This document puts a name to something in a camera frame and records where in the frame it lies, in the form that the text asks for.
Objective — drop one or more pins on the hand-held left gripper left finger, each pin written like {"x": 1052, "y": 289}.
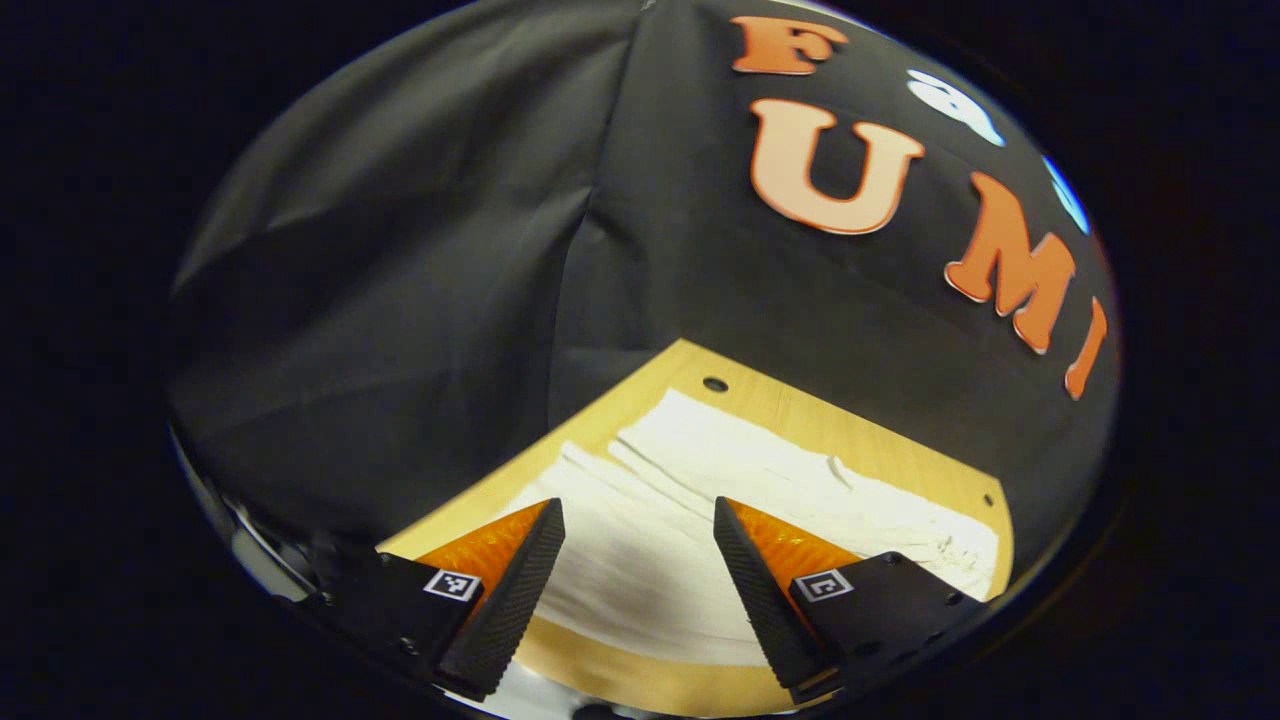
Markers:
{"x": 510, "y": 600}

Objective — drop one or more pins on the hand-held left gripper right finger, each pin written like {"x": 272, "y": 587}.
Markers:
{"x": 765, "y": 610}

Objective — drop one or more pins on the white jeans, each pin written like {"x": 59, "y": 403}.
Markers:
{"x": 700, "y": 500}

